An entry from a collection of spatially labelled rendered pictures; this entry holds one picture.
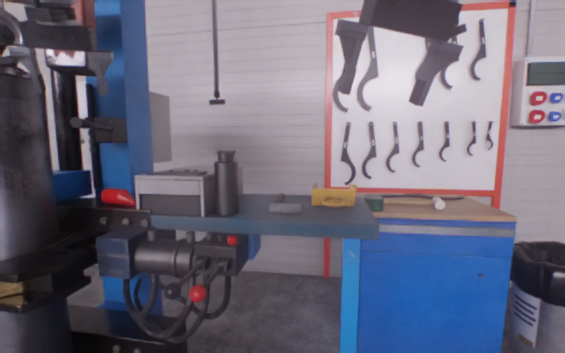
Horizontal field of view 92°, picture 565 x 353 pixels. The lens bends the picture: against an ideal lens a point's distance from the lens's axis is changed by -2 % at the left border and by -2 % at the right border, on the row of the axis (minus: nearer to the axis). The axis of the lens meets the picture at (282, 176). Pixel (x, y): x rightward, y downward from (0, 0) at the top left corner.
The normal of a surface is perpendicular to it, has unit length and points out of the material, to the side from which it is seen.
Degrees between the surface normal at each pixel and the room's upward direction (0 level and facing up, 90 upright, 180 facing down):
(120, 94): 90
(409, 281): 90
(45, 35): 115
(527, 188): 90
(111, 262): 90
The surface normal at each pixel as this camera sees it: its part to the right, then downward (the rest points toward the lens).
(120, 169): -0.16, 0.12
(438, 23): 0.12, 0.51
